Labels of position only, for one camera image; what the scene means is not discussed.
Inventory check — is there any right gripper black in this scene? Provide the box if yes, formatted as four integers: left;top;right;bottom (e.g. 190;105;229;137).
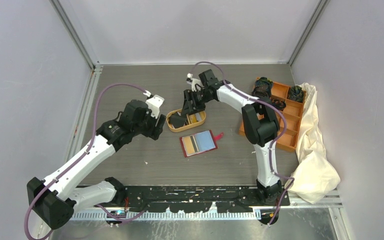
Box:
180;88;213;117

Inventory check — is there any orange oval card tray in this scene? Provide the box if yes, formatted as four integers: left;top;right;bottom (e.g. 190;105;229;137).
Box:
166;109;207;133

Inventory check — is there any red card holder wallet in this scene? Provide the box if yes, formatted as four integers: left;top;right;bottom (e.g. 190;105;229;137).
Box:
179;130;224;158

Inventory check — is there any gold credit card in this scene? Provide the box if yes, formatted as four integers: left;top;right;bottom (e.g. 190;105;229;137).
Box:
181;135;197;157

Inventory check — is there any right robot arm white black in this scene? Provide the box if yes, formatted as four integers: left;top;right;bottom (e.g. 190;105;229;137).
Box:
180;69;283;206

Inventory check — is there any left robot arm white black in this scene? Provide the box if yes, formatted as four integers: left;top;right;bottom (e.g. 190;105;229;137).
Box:
26;95;166;230

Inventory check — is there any rolled black belt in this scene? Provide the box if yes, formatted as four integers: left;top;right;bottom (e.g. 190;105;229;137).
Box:
251;86;272;99

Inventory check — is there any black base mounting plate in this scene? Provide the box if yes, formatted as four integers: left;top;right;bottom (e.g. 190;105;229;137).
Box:
93;184;291;215

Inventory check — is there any rolled dark patterned belt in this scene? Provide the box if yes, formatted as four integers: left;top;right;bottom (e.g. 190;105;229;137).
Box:
254;77;274;90

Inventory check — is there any orange compartment organizer tray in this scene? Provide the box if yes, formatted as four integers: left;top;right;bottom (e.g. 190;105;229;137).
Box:
238;78;307;153

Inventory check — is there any rolled green dark belt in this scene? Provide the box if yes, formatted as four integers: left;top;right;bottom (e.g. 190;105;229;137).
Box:
287;85;305;103

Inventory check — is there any cream cloth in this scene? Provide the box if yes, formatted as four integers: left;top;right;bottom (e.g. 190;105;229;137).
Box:
286;82;341;204

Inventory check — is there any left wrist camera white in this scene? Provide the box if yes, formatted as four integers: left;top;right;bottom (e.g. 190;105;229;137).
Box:
143;90;165;119

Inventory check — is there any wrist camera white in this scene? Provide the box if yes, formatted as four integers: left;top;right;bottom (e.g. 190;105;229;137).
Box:
143;90;165;119
186;73;203;92

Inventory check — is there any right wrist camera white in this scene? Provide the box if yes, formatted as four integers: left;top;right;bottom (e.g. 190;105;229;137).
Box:
186;73;203;92

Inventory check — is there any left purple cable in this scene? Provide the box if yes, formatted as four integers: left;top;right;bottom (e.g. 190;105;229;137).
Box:
24;83;152;240

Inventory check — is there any coiled black strap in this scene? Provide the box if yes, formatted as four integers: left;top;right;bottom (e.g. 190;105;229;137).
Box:
271;98;287;112

